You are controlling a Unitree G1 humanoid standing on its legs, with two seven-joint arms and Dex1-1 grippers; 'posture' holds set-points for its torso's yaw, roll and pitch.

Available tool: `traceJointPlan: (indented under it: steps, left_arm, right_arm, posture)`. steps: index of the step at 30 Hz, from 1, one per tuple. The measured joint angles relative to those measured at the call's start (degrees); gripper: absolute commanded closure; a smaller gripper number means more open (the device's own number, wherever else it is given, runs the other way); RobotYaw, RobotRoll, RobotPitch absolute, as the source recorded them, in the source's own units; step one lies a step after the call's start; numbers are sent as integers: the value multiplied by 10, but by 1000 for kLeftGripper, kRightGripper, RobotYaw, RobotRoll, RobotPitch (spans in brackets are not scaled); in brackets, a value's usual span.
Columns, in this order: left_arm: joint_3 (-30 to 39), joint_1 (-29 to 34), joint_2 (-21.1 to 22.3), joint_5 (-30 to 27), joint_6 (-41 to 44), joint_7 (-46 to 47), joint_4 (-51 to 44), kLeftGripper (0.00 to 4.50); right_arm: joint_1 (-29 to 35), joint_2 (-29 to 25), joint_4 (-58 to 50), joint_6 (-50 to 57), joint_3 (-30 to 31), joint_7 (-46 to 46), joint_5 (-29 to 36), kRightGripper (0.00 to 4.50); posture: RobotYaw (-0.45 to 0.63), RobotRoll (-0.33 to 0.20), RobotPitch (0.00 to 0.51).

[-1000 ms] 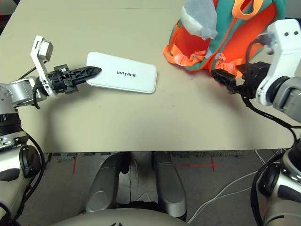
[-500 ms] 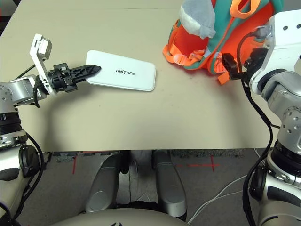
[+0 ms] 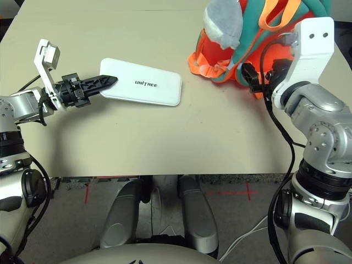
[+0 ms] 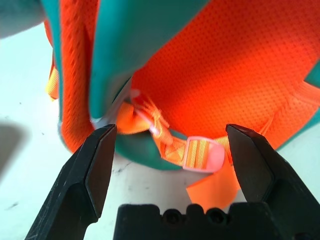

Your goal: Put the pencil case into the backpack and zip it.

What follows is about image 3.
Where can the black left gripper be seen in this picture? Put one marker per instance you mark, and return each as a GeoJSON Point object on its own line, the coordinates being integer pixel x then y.
{"type": "Point", "coordinates": [68, 92]}

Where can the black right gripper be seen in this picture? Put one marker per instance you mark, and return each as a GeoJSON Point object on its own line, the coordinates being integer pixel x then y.
{"type": "Point", "coordinates": [279, 70]}

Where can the teal and orange backpack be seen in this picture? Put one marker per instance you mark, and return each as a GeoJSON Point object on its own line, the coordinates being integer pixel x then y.
{"type": "Point", "coordinates": [220, 59]}

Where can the white Unitree pencil case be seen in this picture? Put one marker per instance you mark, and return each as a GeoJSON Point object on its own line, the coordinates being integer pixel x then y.
{"type": "Point", "coordinates": [145, 82]}

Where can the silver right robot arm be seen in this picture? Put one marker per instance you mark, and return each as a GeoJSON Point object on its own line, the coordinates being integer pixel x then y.
{"type": "Point", "coordinates": [321, 129]}

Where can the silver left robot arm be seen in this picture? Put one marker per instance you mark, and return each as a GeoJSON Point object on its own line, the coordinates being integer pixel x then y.
{"type": "Point", "coordinates": [19, 104]}

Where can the grey white plush toy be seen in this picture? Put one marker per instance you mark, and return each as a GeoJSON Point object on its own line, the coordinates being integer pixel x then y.
{"type": "Point", "coordinates": [222, 20]}

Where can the silver left robot leg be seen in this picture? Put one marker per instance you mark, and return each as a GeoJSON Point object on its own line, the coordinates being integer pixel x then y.
{"type": "Point", "coordinates": [121, 217]}

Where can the silver robot leg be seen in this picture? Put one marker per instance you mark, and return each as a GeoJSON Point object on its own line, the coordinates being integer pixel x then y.
{"type": "Point", "coordinates": [121, 217]}
{"type": "Point", "coordinates": [198, 217]}

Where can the silver right robot leg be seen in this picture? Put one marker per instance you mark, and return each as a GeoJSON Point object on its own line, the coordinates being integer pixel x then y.
{"type": "Point", "coordinates": [198, 217]}

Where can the beige robot torso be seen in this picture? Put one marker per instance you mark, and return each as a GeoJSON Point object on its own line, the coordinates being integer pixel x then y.
{"type": "Point", "coordinates": [137, 255]}

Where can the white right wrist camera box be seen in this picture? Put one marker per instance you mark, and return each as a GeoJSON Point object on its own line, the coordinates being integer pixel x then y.
{"type": "Point", "coordinates": [313, 46]}

